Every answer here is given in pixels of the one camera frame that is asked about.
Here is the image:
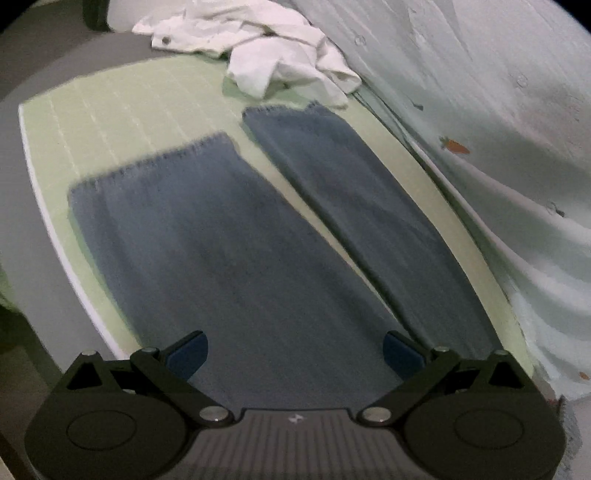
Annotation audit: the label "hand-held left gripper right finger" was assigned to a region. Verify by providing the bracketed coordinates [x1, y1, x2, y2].
[358, 330, 527, 425]

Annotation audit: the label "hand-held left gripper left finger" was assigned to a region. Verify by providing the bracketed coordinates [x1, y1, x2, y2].
[65, 330, 236, 425]

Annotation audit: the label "blue denim jeans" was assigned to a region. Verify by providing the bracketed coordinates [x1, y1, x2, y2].
[67, 102, 504, 411]

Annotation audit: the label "green checked mat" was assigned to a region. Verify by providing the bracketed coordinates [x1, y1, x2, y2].
[18, 53, 539, 370]

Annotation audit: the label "carrot print light sheet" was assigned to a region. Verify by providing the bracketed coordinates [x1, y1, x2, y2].
[286, 0, 591, 402]

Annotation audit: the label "white shirt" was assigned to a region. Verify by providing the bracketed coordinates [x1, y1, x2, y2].
[131, 0, 363, 109]

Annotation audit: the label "dark upright object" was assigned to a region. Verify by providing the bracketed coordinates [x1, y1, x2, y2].
[83, 0, 110, 31]

